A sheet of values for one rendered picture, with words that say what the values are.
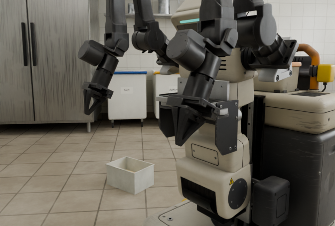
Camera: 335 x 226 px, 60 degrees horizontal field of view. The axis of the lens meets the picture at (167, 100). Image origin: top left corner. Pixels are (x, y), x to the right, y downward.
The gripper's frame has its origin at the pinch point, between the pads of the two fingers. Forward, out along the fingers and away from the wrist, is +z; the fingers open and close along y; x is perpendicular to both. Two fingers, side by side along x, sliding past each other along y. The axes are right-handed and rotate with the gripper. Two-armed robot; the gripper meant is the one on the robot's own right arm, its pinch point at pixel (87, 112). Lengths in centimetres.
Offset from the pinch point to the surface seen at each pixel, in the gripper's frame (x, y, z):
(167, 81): 196, -209, -83
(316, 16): 366, -124, -281
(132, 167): 105, -98, 24
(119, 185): 91, -87, 38
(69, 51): 78, -257, -64
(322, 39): 393, -116, -253
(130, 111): 178, -237, -29
